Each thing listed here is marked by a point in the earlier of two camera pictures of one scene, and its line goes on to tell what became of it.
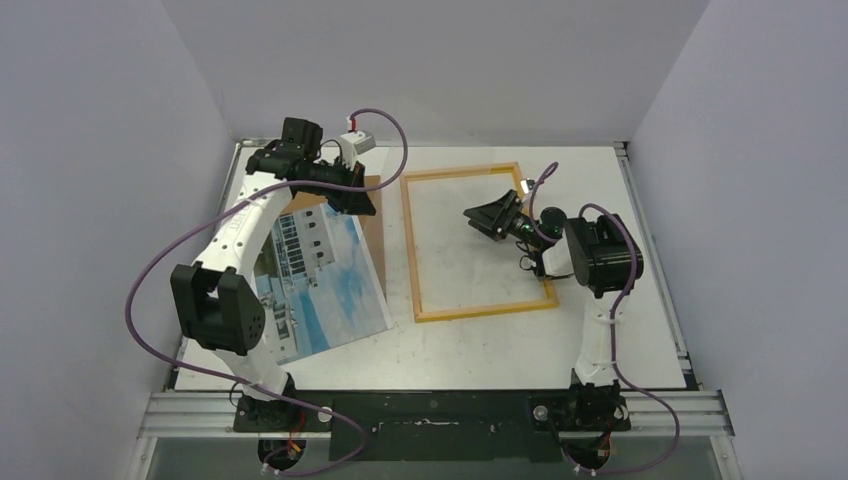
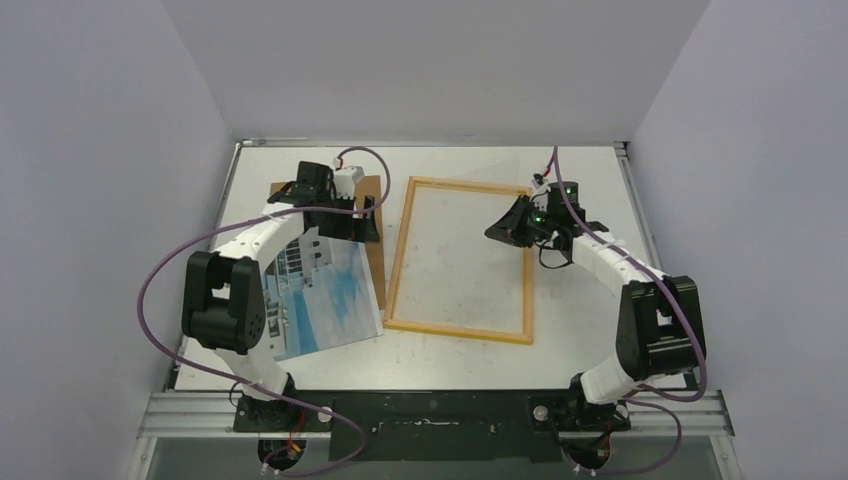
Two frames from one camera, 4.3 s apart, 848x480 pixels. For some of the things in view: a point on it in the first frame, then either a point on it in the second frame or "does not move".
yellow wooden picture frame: (417, 310) → (528, 269)
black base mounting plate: (434, 425) does not move
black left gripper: (357, 200) → (360, 230)
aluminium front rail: (212, 415) does not move
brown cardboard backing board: (370, 225) does not move
